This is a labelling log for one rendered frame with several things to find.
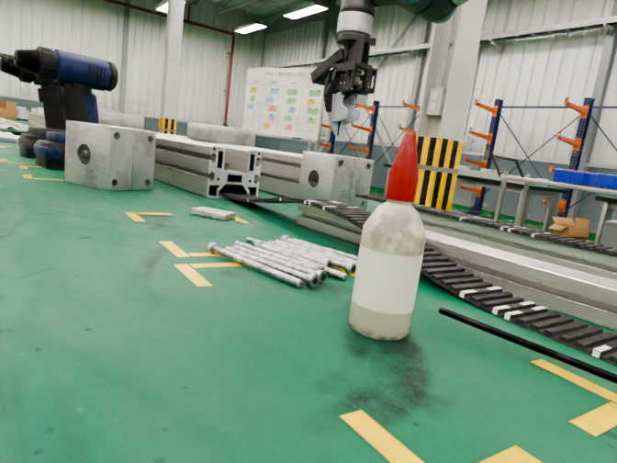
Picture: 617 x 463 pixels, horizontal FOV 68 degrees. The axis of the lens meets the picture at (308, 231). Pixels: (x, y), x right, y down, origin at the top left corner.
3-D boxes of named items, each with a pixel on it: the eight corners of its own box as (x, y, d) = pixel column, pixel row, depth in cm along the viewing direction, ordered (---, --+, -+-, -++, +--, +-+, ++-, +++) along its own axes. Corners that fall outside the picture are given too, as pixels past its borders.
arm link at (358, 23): (331, 14, 99) (358, 24, 105) (329, 36, 100) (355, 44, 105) (356, 8, 94) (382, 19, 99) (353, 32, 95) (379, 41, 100)
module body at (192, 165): (257, 199, 81) (262, 151, 79) (206, 197, 74) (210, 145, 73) (112, 155, 140) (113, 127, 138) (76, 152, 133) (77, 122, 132)
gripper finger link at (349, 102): (351, 137, 101) (356, 94, 99) (332, 135, 106) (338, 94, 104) (361, 138, 103) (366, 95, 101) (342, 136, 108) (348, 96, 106)
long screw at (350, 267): (356, 274, 40) (357, 263, 40) (349, 275, 39) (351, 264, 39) (272, 247, 47) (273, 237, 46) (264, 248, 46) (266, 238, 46)
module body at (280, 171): (334, 202, 93) (340, 160, 92) (297, 200, 87) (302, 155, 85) (171, 160, 152) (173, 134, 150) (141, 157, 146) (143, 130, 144)
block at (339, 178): (375, 210, 88) (383, 161, 86) (328, 209, 80) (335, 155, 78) (342, 202, 95) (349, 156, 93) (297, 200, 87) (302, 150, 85)
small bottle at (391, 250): (375, 313, 30) (405, 135, 28) (421, 335, 28) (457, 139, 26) (335, 321, 28) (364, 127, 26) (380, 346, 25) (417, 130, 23)
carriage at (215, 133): (253, 158, 116) (256, 130, 115) (215, 153, 109) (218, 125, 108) (222, 152, 128) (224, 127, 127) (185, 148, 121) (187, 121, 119)
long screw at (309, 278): (319, 286, 35) (319, 274, 35) (309, 288, 34) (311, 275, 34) (230, 254, 42) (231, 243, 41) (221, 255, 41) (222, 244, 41)
